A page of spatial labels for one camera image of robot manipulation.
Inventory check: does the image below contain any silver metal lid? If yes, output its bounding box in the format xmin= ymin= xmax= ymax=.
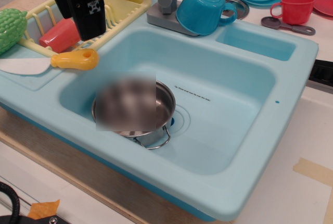
xmin=225 ymin=0 xmax=250 ymax=20

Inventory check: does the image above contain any light blue toy sink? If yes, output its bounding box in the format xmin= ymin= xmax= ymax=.
xmin=1 ymin=16 xmax=318 ymax=221

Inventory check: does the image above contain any stainless steel pot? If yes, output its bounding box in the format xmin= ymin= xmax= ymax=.
xmin=92 ymin=78 xmax=176 ymax=150

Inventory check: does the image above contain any red plastic cup in rack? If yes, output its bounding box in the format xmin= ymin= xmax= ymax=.
xmin=39 ymin=19 xmax=81 ymax=53

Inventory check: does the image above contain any green toy bitter gourd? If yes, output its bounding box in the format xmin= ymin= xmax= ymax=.
xmin=1 ymin=8 xmax=28 ymax=54

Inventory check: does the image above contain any large teal plastic cup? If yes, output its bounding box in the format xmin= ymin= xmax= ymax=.
xmin=176 ymin=0 xmax=237 ymax=35

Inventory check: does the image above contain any grey plastic spoon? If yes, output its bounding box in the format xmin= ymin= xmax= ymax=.
xmin=261 ymin=17 xmax=316 ymax=36

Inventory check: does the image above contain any yellow dish drying rack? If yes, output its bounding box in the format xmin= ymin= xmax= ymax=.
xmin=18 ymin=0 xmax=151 ymax=57

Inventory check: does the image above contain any orange tape piece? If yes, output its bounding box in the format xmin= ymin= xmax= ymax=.
xmin=27 ymin=200 xmax=60 ymax=220

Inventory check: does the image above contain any grey toy faucet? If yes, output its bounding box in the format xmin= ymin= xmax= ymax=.
xmin=146 ymin=0 xmax=198 ymax=36

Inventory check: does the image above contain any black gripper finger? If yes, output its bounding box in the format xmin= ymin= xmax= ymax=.
xmin=67 ymin=0 xmax=106 ymax=41

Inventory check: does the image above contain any wooden base board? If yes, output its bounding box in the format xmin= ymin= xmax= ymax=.
xmin=0 ymin=109 xmax=206 ymax=224

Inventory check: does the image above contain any red plastic plate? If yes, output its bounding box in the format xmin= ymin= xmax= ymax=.
xmin=313 ymin=0 xmax=333 ymax=16

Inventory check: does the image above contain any red plastic mug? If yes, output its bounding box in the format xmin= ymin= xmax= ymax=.
xmin=270 ymin=0 xmax=314 ymax=25

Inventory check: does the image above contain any beige masking tape strip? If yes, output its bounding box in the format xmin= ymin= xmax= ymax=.
xmin=293 ymin=158 xmax=332 ymax=188

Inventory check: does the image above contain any black rail at right edge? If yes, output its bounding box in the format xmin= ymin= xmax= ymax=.
xmin=309 ymin=59 xmax=333 ymax=87

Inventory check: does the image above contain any yellow handled white toy knife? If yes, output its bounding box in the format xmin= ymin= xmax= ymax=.
xmin=1 ymin=49 xmax=99 ymax=76

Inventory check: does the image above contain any black cable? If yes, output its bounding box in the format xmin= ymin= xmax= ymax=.
xmin=0 ymin=181 xmax=21 ymax=222

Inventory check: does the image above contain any black device base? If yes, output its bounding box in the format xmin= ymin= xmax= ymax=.
xmin=16 ymin=215 xmax=68 ymax=224

